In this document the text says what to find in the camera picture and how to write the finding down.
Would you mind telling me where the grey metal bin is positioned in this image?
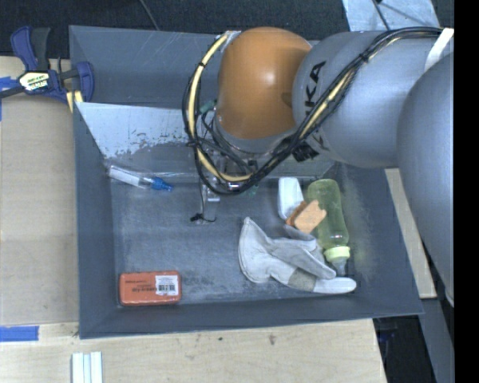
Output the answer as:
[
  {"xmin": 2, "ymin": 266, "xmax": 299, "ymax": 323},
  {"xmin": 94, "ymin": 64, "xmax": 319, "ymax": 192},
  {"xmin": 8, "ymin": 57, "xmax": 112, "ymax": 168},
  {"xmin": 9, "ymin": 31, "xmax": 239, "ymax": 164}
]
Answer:
[{"xmin": 68, "ymin": 25, "xmax": 426, "ymax": 340}]

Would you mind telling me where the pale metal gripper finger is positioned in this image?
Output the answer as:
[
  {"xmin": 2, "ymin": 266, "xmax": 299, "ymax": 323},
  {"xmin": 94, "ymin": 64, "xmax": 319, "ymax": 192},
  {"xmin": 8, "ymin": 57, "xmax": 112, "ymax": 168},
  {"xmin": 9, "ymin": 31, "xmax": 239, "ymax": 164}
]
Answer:
[
  {"xmin": 208, "ymin": 189, "xmax": 222, "ymax": 223},
  {"xmin": 199, "ymin": 183, "xmax": 210, "ymax": 225}
]

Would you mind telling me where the yellow-green baby bottle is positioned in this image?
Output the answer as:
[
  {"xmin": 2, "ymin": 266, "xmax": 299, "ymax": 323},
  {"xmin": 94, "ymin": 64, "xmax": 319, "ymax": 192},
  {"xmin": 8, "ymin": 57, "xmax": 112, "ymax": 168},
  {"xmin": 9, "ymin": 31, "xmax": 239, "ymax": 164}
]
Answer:
[{"xmin": 306, "ymin": 178, "xmax": 352, "ymax": 278}]

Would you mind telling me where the orange sponge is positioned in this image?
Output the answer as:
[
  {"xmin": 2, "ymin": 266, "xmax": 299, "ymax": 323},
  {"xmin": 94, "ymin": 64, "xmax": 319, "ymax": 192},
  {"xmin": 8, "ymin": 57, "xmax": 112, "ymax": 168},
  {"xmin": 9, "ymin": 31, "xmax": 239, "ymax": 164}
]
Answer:
[{"xmin": 285, "ymin": 199, "xmax": 328, "ymax": 235}]

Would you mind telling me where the white plastic container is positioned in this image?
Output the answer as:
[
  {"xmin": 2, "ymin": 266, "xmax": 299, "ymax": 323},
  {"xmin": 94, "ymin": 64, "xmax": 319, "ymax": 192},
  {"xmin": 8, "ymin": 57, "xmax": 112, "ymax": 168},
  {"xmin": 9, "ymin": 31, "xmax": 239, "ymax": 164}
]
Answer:
[{"xmin": 277, "ymin": 176, "xmax": 305, "ymax": 220}]

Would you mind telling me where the pale wood flat board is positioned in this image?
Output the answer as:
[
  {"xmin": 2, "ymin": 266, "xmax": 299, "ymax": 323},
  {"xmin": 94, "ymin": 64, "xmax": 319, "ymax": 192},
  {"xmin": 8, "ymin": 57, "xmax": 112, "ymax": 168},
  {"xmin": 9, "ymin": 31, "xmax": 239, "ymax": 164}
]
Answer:
[{"xmin": 0, "ymin": 93, "xmax": 81, "ymax": 327}]

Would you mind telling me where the orange box with barcode label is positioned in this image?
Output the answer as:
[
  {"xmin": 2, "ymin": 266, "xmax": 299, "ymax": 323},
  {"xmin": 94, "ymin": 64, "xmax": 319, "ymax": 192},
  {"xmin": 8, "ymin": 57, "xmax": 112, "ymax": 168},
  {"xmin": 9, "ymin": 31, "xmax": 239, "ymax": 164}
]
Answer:
[{"xmin": 117, "ymin": 270, "xmax": 183, "ymax": 307}]

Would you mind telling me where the grey and white work glove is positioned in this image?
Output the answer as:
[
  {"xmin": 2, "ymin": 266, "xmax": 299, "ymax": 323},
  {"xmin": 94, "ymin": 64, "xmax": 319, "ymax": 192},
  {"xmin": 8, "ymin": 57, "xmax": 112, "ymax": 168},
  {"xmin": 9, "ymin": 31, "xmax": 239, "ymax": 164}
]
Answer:
[{"xmin": 237, "ymin": 215, "xmax": 358, "ymax": 295}]

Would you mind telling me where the clear syringe with blue tip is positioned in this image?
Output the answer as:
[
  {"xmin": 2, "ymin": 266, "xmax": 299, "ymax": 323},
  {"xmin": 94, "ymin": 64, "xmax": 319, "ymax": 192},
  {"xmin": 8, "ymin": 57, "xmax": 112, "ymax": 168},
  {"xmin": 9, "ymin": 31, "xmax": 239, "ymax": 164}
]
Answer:
[{"xmin": 105, "ymin": 164, "xmax": 174, "ymax": 193}]

